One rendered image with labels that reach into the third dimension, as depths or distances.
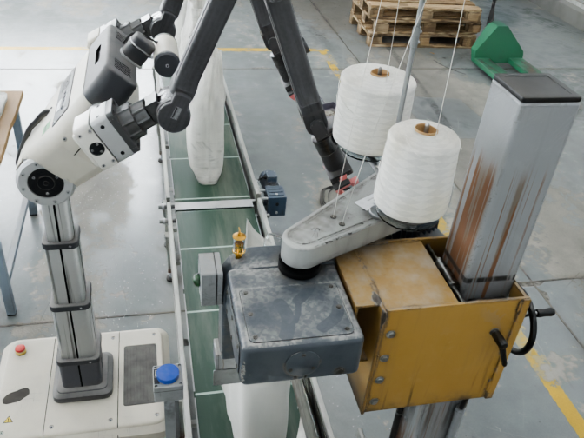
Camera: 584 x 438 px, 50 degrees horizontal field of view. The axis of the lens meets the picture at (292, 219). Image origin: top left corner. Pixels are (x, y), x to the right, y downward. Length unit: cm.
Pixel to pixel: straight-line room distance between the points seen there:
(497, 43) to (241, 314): 584
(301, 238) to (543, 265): 278
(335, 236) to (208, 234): 177
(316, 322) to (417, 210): 28
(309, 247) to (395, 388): 40
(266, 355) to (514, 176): 57
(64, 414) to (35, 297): 101
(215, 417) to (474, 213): 128
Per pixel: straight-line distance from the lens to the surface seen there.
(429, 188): 112
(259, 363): 117
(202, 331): 251
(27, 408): 252
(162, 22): 203
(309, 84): 153
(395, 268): 136
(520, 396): 309
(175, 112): 148
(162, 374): 174
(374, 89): 129
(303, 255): 124
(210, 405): 227
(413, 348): 136
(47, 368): 262
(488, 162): 125
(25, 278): 346
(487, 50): 677
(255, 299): 123
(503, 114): 121
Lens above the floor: 217
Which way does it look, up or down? 35 degrees down
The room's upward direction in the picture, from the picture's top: 6 degrees clockwise
